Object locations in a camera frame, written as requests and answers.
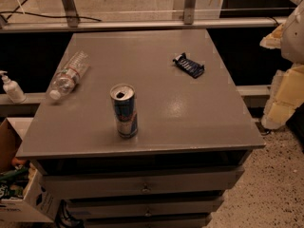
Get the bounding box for grey drawer cabinet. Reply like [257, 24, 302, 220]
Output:
[18, 29, 264, 228]

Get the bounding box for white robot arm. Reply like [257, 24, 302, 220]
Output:
[259, 1, 304, 129]

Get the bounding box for white cardboard box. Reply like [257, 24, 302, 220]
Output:
[0, 118, 60, 222]

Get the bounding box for dark blue rxbar wrapper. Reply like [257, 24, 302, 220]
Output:
[173, 53, 205, 79]

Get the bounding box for white pump dispenser bottle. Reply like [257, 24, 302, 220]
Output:
[0, 70, 26, 104]

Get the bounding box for clear plastic water bottle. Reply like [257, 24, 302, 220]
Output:
[49, 51, 89, 101]

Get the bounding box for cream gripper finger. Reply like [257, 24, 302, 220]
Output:
[261, 64, 304, 129]
[259, 24, 284, 49]

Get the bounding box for blue silver redbull can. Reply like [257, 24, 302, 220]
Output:
[110, 84, 138, 138]

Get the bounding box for black cable on floor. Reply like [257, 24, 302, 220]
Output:
[0, 0, 103, 23]

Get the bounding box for green items in box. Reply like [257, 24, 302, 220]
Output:
[0, 166, 29, 200]

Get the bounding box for aluminium frame rail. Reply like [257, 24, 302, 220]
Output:
[0, 0, 304, 34]

